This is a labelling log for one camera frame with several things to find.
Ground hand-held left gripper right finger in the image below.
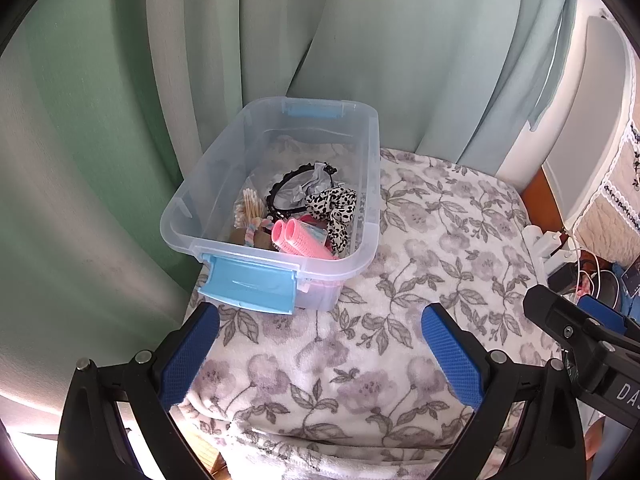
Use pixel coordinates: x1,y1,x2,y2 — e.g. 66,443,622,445
421,302,587,480

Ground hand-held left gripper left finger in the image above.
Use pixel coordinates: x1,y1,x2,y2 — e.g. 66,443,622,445
56,301,221,480

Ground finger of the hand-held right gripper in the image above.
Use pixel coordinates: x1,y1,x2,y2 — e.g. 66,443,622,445
577,295,628,333
523,284,626,348

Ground rainbow twisted hair tie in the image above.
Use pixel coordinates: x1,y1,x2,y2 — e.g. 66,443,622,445
245,217,273,247

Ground pink hair roller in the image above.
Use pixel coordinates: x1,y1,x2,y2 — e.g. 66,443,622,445
271,218,341,261

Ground bag of cotton swabs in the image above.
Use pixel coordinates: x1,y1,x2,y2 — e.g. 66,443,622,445
234,187,268,226

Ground black jewelled headband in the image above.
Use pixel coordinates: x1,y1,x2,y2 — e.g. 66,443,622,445
265,160,338,216

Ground black white spotted scrunchie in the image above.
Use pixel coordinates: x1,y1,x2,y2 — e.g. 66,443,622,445
306,187,358,256

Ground clear plastic container blue latches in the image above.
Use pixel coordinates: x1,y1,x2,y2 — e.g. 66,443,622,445
160,96,382,316

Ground black plug adapter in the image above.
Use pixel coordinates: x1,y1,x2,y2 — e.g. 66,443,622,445
547,262,581,292

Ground white power strip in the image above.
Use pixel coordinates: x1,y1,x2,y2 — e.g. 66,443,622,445
522,225,576,271

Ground quilted lace-trimmed cloth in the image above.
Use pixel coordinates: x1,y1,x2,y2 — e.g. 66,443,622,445
572,55,640,256

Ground grey floral fleece blanket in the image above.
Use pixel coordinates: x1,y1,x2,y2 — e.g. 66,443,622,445
172,140,583,480

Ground brown rectangular item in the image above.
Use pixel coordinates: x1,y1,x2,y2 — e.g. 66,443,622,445
230,227,278,251

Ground white rounded panel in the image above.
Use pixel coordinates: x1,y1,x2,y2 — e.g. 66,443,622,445
542,15,636,226

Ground pale green curtain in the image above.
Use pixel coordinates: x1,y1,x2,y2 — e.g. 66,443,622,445
0,0,581,411

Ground white cable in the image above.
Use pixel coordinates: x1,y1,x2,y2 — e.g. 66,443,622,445
565,225,601,301

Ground wooden bed frame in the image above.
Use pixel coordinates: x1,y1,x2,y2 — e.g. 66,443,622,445
520,165,568,233

